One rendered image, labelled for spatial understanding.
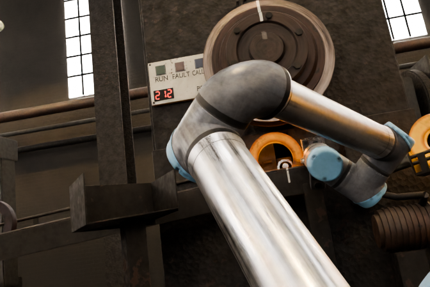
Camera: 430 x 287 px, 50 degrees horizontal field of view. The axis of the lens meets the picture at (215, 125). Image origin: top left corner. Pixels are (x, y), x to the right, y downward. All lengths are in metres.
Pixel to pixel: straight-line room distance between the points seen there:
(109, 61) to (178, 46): 2.87
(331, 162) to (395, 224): 0.28
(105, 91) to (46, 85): 4.65
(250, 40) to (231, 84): 0.80
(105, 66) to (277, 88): 3.95
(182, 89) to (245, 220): 1.20
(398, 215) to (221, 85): 0.76
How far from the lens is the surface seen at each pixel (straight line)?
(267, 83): 0.86
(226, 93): 0.84
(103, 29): 4.93
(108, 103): 4.61
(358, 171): 1.31
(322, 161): 1.27
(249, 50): 1.60
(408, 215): 1.44
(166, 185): 1.41
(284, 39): 1.63
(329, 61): 1.68
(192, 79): 1.83
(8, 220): 1.85
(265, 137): 1.61
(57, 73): 9.22
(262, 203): 0.68
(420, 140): 1.52
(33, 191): 8.84
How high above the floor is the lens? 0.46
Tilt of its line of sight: 16 degrees up
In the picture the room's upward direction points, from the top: 8 degrees counter-clockwise
